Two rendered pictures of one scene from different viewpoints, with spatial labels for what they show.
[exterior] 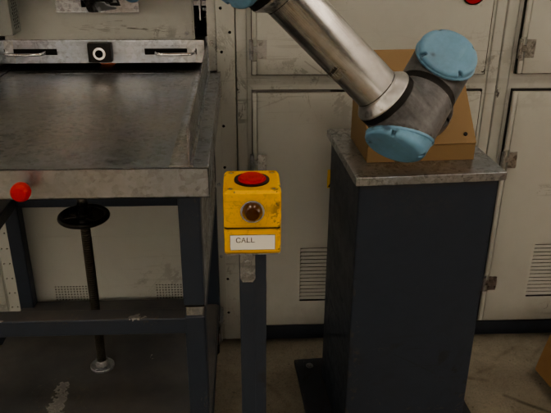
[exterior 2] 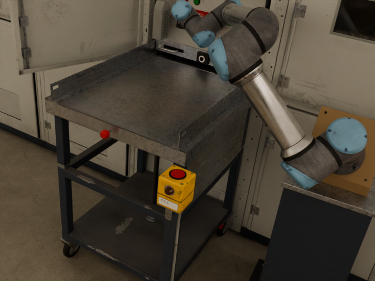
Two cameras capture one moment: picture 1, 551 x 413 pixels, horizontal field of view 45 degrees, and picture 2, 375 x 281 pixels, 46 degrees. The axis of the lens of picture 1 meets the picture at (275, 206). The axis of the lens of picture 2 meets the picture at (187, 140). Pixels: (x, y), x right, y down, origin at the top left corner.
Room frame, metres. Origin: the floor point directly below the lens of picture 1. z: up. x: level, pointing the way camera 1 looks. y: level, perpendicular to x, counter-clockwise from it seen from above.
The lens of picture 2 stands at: (0.00, -0.47, 1.62)
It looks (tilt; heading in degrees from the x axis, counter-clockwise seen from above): 31 degrees down; 29
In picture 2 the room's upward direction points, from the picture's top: 6 degrees clockwise
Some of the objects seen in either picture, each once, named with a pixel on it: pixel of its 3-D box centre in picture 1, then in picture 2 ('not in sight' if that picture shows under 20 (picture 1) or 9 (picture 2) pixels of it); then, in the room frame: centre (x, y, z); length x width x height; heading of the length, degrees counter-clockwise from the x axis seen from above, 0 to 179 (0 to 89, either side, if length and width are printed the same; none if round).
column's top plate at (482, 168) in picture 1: (409, 152); (335, 175); (1.43, -0.30, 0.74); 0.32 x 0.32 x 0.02; 7
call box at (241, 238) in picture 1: (252, 211); (176, 188); (0.88, 0.03, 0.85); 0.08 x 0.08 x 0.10; 3
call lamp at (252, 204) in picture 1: (252, 213); (168, 191); (0.83, 0.03, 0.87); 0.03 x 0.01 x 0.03; 93
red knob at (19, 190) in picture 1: (22, 189); (106, 132); (1.03, 0.42, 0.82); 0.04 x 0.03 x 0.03; 3
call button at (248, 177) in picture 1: (252, 181); (177, 175); (0.88, 0.03, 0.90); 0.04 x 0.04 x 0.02
